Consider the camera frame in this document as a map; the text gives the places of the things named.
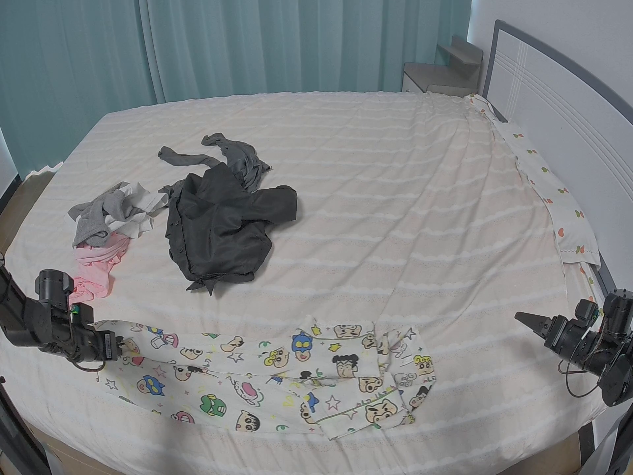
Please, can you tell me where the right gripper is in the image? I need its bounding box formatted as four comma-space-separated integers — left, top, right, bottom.
543, 314, 588, 361

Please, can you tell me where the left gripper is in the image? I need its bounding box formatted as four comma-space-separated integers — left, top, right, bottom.
52, 314, 123, 365

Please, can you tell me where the white printed pyjama top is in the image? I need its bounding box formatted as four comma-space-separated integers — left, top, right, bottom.
91, 316, 437, 440

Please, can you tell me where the pile of clothes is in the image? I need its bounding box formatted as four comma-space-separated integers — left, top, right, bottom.
68, 181, 170, 247

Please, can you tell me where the pink garment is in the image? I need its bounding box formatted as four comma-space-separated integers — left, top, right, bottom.
71, 231, 130, 306

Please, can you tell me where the white printed pillow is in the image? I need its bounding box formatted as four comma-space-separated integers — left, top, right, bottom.
466, 93, 602, 269

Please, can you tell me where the dark grey shirt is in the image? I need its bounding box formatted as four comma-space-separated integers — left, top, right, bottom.
165, 163, 298, 297

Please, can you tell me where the bed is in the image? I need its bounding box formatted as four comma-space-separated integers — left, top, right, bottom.
0, 19, 633, 475

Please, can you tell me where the grey garment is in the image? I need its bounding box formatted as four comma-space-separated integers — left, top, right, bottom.
158, 133, 274, 196

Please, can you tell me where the pale bedside table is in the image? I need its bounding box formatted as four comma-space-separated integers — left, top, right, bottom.
402, 35, 484, 96

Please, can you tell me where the blue-green curtain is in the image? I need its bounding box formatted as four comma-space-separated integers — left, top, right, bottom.
0, 0, 473, 187

